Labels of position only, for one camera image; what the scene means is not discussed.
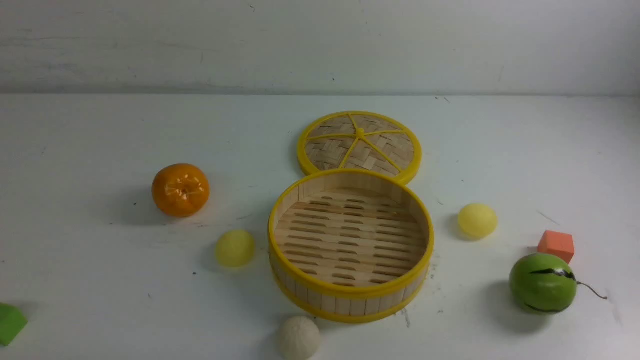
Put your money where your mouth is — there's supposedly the yellow bun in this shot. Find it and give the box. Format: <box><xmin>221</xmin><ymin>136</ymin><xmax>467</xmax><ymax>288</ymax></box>
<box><xmin>457</xmin><ymin>203</ymin><xmax>498</xmax><ymax>240</ymax></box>
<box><xmin>214</xmin><ymin>228</ymin><xmax>256</xmax><ymax>268</ymax></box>

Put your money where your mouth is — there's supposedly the white bun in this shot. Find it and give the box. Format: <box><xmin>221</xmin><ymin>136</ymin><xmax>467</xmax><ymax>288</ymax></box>
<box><xmin>277</xmin><ymin>316</ymin><xmax>322</xmax><ymax>360</ymax></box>

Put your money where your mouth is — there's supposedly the woven bamboo steamer lid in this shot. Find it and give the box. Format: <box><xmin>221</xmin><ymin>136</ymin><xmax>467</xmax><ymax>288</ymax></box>
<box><xmin>295</xmin><ymin>111</ymin><xmax>423</xmax><ymax>185</ymax></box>

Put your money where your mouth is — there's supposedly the bamboo steamer tray yellow rim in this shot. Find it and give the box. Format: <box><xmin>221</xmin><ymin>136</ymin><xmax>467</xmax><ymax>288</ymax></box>
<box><xmin>268</xmin><ymin>169</ymin><xmax>435</xmax><ymax>323</ymax></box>

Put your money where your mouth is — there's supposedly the orange toy tangerine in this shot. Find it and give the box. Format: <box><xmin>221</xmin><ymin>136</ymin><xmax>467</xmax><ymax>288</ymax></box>
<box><xmin>151</xmin><ymin>162</ymin><xmax>211</xmax><ymax>218</ymax></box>

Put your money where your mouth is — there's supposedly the orange foam cube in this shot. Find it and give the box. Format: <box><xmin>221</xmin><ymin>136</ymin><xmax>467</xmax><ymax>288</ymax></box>
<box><xmin>537</xmin><ymin>230</ymin><xmax>575</xmax><ymax>264</ymax></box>

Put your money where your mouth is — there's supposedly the green toy watermelon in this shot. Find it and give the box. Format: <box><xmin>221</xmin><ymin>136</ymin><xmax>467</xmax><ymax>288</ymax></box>
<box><xmin>509</xmin><ymin>252</ymin><xmax>609</xmax><ymax>315</ymax></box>

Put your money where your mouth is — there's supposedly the green foam block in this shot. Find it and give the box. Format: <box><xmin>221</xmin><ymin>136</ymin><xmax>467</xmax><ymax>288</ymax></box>
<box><xmin>0</xmin><ymin>303</ymin><xmax>28</xmax><ymax>347</ymax></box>

